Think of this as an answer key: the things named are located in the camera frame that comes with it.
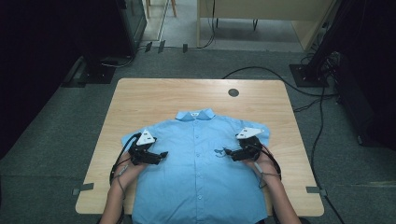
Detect light blue button-up shirt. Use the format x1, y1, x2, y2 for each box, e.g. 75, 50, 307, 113
120, 107, 271, 224

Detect person's left hand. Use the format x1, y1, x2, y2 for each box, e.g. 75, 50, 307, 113
113, 153, 148, 185

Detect black flat stand base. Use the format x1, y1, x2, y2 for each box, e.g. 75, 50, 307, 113
61, 55, 117, 89

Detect light wooden desk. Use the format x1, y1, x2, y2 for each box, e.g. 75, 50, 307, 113
196, 0, 339, 52

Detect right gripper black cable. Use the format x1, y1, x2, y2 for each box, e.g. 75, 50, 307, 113
259, 143, 283, 189

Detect person's right hand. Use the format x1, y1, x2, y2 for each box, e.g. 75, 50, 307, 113
243, 151, 281, 185

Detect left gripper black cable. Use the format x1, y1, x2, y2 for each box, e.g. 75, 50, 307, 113
108, 132, 143, 200

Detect grey floor cable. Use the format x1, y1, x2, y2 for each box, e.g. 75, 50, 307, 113
100, 46, 148, 69

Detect short black floor cable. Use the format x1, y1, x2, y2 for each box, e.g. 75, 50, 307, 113
292, 95, 336, 113

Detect thick black floor cable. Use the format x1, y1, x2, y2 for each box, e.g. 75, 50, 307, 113
309, 83, 346, 224

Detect grey tape strip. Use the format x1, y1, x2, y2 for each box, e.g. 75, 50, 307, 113
72, 182, 95, 196
305, 186, 328, 198

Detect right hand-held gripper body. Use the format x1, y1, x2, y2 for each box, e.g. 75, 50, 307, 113
231, 126, 265, 162

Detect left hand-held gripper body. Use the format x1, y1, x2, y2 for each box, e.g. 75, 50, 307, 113
128, 128, 163, 166

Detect black equipment rack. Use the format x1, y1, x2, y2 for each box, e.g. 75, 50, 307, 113
325, 50, 396, 147

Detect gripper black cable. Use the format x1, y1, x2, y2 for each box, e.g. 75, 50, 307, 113
259, 143, 283, 189
108, 132, 143, 200

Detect long black floor cable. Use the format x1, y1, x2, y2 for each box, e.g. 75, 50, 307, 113
221, 65, 339, 98

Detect glass-front cabinet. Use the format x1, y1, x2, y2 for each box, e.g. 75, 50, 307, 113
116, 0, 148, 58

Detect wooden chair legs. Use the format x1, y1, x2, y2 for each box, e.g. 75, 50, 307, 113
145, 0, 178, 19

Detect black square stand base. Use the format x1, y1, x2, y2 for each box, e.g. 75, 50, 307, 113
289, 63, 331, 89

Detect black hanging cable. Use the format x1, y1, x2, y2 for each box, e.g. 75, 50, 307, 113
197, 0, 218, 49

